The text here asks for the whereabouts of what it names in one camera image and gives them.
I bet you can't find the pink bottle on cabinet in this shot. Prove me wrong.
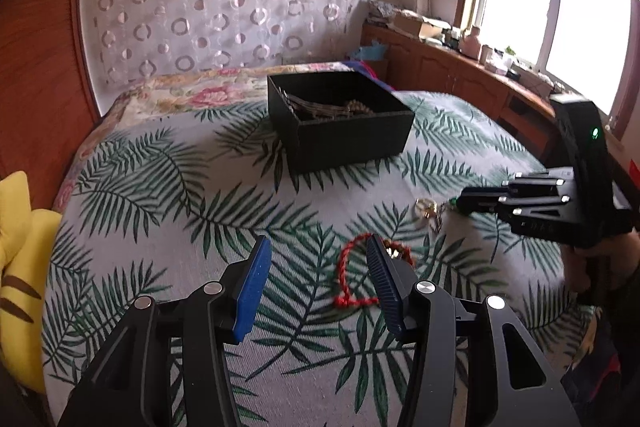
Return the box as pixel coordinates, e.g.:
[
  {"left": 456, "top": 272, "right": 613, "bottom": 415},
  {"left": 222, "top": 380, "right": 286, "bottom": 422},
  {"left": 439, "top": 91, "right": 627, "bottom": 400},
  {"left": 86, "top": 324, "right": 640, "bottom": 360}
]
[{"left": 459, "top": 26, "right": 482, "bottom": 62}]

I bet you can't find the silver crystal hair pin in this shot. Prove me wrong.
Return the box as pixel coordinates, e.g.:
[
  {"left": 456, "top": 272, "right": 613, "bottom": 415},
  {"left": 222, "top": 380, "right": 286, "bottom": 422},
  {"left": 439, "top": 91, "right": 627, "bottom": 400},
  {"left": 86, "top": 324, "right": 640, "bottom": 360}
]
[{"left": 279, "top": 90, "right": 374, "bottom": 120}]

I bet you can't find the wooden headboard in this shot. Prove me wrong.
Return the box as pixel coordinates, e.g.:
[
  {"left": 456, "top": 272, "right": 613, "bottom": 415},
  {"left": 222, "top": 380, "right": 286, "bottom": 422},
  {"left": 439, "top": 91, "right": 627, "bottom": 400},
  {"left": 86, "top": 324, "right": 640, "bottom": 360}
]
[{"left": 1, "top": 0, "right": 100, "bottom": 208}]

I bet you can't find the wooden window-side cabinet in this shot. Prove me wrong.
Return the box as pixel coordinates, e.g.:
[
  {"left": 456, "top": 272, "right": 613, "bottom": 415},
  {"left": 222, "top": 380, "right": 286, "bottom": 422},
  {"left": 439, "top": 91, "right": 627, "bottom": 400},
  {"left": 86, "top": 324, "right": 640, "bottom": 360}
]
[{"left": 360, "top": 23, "right": 567, "bottom": 167}]

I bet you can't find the person's right hand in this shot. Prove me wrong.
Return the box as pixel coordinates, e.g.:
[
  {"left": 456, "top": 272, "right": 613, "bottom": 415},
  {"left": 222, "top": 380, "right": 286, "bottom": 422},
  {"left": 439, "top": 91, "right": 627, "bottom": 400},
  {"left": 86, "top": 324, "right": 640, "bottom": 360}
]
[{"left": 561, "top": 231, "right": 639, "bottom": 296}]

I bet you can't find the black jewelry box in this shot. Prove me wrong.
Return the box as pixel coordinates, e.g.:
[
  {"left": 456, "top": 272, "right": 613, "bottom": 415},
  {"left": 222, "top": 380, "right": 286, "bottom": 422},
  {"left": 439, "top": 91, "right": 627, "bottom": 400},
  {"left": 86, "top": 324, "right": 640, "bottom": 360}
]
[{"left": 267, "top": 70, "right": 414, "bottom": 174}]

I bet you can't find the blue cloth by cabinet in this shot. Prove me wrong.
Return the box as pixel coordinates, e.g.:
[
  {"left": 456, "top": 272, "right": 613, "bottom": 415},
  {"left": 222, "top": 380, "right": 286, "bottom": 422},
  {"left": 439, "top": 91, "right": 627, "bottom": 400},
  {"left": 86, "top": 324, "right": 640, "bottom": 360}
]
[{"left": 349, "top": 41, "right": 388, "bottom": 62}]

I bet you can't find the yellow plush toy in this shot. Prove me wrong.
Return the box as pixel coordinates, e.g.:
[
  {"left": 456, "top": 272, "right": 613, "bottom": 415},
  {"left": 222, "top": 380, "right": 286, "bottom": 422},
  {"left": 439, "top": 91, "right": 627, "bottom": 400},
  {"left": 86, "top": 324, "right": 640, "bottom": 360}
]
[{"left": 1, "top": 171, "right": 62, "bottom": 395}]

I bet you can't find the palm leaf print bedsheet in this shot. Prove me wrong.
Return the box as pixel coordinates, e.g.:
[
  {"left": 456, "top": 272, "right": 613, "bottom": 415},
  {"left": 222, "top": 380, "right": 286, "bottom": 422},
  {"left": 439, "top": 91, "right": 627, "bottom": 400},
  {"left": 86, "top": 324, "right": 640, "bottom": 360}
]
[{"left": 42, "top": 92, "right": 592, "bottom": 426}]

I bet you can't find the cardboard box on cabinet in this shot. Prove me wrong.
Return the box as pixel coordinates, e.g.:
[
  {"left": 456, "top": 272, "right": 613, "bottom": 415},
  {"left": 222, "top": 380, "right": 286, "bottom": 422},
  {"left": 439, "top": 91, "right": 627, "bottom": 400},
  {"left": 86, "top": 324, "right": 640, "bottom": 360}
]
[{"left": 392, "top": 10, "right": 451, "bottom": 39}]

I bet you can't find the navy blue blanket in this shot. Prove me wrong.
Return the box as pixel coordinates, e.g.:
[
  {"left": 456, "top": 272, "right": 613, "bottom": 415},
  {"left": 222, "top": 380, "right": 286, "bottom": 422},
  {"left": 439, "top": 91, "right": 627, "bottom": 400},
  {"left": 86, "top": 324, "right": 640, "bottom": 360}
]
[{"left": 342, "top": 61, "right": 394, "bottom": 92}]

